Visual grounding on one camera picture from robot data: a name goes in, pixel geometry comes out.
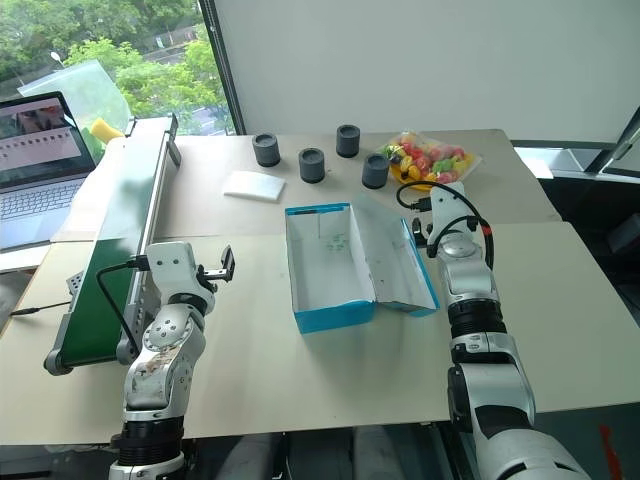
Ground thin black table cable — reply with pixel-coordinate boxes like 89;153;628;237
9;301;72;317

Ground yellow sponge block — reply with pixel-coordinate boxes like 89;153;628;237
91;117;125;145

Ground black window frame post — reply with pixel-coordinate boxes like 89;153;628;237
196;0;247;137

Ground silver open laptop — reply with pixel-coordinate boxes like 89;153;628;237
0;91;99;252

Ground clear plastic sheet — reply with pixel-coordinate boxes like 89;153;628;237
16;58;132;137

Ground blue cardboard box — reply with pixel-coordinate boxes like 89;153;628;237
283;201;442;335

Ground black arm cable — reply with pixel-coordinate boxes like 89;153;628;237
396;179;496;271
96;254;149;362

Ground green conveyor belt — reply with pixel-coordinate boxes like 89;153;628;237
43;114;182;377

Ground clear bag of colourful toys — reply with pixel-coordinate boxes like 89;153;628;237
375;130;483;193

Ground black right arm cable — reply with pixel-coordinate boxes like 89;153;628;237
396;179;496;271

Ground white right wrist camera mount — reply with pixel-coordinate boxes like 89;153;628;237
428;181;469;237

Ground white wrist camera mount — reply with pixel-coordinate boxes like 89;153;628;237
428;181;469;237
146;241;203;303

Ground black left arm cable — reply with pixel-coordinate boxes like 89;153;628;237
96;254;149;362

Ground dark grey cylinder block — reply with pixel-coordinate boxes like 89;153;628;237
297;146;327;185
335;123;362;159
361;153;391;190
251;132;282;169

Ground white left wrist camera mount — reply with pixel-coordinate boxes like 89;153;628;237
146;241;203;303

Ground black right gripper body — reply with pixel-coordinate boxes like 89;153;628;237
418;212;438;247

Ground green trees outside window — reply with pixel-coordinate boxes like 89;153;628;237
0;0;236;137

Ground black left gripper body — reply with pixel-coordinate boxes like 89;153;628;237
195;264;226;295

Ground white foam pad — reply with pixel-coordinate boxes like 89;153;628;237
222;170;288;203

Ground black slanted frame bar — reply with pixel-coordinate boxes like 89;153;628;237
593;104;640;175

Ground perforated grey metal bracket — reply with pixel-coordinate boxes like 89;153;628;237
66;271;86;303

